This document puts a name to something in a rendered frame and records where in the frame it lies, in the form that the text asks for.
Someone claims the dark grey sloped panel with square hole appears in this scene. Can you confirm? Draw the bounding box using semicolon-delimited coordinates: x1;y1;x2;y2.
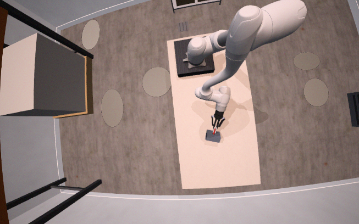
205;130;221;143

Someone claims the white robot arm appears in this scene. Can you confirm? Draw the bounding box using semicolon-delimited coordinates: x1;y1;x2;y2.
183;0;307;112

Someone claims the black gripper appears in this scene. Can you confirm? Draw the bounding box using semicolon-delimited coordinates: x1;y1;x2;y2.
211;110;225;133

